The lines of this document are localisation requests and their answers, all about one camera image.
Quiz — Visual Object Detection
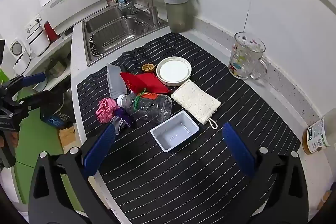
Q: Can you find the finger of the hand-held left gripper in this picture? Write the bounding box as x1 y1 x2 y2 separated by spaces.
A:
5 72 47 92
16 94 44 115

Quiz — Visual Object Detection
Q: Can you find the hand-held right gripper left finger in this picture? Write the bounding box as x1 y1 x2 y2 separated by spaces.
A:
28 123 118 224

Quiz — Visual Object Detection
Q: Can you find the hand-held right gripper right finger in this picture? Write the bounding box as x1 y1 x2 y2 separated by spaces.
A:
222 123 309 224

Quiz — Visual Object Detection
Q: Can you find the black trash bin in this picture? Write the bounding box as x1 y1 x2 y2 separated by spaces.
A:
39 89 75 128

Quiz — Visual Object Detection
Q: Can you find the purple wrapper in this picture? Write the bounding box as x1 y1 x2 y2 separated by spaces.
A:
110 107 133 135

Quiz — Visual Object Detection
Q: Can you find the pink cloth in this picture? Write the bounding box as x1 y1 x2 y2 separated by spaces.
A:
96 97 120 124

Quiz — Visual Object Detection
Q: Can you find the clear plastic bottle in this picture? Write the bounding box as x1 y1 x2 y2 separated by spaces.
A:
117 91 172 123

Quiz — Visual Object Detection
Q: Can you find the white loofah scrub pad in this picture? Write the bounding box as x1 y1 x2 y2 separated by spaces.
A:
171 80 221 129

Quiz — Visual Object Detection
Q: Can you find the grey plastic tray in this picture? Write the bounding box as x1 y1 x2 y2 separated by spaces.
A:
150 110 200 153

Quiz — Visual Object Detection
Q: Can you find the red cloth pouch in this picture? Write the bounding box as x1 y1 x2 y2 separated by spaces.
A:
120 72 171 94

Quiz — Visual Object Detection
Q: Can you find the person's left hand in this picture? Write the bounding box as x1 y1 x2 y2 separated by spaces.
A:
0 132 19 151

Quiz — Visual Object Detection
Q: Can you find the white bowl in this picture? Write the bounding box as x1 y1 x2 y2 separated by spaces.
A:
34 77 50 91

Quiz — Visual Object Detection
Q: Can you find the steel pot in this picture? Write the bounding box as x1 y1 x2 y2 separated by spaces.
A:
46 58 67 79

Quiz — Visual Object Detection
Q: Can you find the white appliance with round dial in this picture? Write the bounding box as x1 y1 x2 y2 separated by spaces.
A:
10 38 31 75

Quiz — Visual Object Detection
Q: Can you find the brown paper bag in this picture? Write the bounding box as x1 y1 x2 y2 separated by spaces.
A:
58 124 77 148

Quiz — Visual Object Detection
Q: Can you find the red cup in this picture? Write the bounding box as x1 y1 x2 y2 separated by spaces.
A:
43 21 61 43

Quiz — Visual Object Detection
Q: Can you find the black striped mat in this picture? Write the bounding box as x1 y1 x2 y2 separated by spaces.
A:
76 32 302 224

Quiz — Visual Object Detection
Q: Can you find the labelled glass jar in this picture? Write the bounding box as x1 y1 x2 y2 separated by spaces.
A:
302 109 336 155

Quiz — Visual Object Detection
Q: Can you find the stainless steel sink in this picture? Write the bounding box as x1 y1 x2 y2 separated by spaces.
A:
82 5 170 67

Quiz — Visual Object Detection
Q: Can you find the printed glass mug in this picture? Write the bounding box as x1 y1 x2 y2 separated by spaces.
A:
228 32 268 80

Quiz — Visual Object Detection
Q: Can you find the white round plate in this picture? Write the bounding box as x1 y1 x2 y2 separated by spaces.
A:
156 56 193 86

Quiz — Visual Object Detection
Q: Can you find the grey lidded container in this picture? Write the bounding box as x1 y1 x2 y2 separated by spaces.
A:
163 0 195 33

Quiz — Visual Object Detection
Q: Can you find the green string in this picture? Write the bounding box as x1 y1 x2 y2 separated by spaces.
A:
133 88 147 111

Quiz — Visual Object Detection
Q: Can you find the white wall socket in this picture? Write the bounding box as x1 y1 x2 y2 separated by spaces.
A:
24 13 42 30

